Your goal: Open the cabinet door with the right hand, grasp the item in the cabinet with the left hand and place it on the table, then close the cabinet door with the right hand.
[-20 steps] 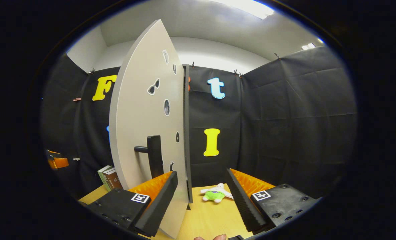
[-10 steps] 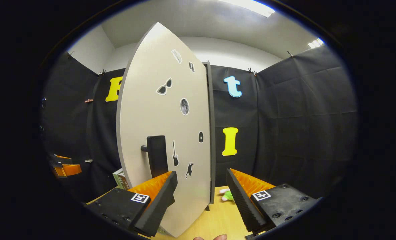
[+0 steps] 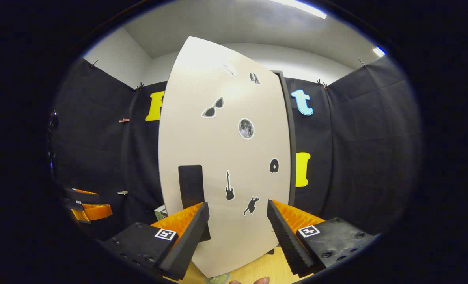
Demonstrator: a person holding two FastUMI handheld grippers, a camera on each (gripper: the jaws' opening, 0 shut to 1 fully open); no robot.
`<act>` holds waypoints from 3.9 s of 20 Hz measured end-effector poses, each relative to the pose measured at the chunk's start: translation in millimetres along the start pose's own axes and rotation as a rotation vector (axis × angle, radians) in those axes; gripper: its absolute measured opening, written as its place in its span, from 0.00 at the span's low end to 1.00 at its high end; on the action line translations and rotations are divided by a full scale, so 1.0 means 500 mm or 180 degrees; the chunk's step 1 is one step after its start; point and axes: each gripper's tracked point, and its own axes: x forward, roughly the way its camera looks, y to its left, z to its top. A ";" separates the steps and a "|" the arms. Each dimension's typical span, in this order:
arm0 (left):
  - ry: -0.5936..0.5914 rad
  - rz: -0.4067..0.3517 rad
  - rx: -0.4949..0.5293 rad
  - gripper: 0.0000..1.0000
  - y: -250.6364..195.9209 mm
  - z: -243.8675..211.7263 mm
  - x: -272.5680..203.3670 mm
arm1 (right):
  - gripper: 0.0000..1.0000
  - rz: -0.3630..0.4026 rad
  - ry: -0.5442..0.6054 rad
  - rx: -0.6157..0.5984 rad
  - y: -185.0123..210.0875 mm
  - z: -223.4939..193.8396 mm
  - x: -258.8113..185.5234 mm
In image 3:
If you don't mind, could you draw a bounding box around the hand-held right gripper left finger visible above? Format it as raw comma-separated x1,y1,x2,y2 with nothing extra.
102,202,211,281

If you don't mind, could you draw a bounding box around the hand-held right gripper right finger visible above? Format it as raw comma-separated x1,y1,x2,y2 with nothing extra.
266,200,378,277

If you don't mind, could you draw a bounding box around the black cabinet door handle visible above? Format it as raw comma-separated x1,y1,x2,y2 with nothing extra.
178,165,211,242

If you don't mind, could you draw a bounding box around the beige cabinet door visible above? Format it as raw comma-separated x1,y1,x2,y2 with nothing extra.
158,36,291,278

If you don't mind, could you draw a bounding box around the dark grey cabinet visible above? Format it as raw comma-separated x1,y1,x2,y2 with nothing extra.
271,70,297,255

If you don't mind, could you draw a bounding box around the black backdrop cloth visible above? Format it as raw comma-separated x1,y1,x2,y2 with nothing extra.
48,55,423,241

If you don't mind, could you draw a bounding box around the row of black cloth clips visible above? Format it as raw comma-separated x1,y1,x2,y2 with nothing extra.
90,58,368,90

